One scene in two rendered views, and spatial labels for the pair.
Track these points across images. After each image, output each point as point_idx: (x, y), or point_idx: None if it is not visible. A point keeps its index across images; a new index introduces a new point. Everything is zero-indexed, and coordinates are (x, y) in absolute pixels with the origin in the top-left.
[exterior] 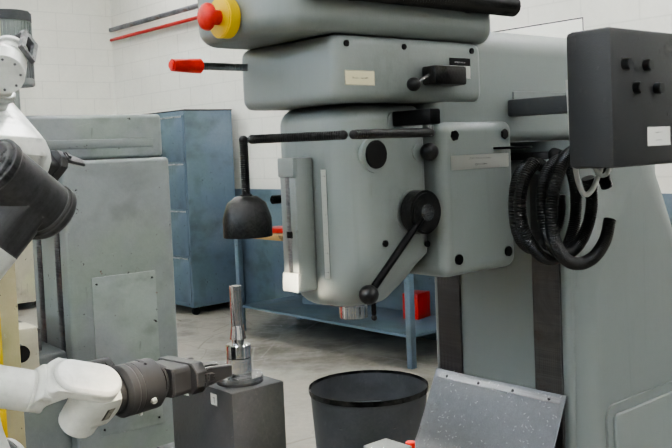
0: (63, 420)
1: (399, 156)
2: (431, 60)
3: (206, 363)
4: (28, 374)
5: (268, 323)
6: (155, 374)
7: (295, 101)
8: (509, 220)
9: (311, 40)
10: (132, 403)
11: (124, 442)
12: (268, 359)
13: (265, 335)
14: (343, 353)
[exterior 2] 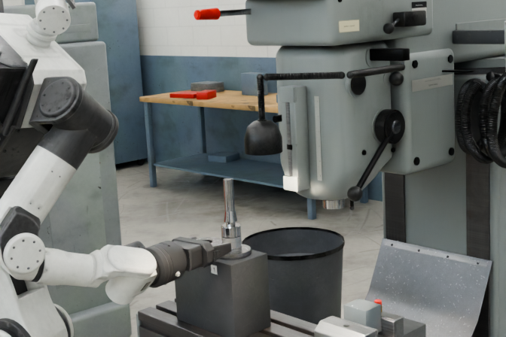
0: (111, 291)
1: (373, 83)
2: (399, 6)
3: (199, 239)
4: (88, 258)
5: (176, 179)
6: (178, 253)
7: (295, 43)
8: (455, 129)
9: None
10: (163, 277)
11: (77, 292)
12: (181, 213)
13: (175, 190)
14: (248, 206)
